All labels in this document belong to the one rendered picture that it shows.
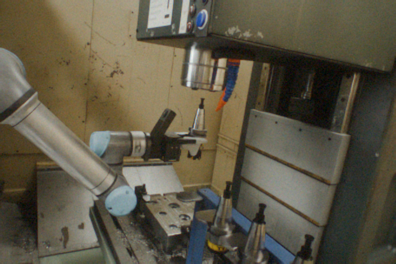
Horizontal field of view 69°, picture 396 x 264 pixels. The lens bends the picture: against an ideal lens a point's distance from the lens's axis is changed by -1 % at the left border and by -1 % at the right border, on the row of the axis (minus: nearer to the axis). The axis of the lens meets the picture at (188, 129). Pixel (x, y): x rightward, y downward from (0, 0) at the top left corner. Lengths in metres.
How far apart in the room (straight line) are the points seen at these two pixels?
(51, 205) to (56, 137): 1.12
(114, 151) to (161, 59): 1.22
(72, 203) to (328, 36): 1.49
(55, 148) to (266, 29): 0.51
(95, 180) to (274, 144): 0.81
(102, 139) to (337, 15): 0.67
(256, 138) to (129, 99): 0.91
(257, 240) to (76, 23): 1.54
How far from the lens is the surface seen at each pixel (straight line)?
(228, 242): 0.66
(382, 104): 1.09
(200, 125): 0.94
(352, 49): 0.88
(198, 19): 0.59
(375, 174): 1.11
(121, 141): 0.84
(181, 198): 0.81
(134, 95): 1.92
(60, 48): 1.82
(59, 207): 1.76
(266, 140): 1.32
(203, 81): 0.87
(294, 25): 0.71
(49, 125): 0.67
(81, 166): 0.70
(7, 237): 1.71
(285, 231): 1.32
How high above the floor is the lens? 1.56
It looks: 12 degrees down
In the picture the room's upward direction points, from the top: 8 degrees clockwise
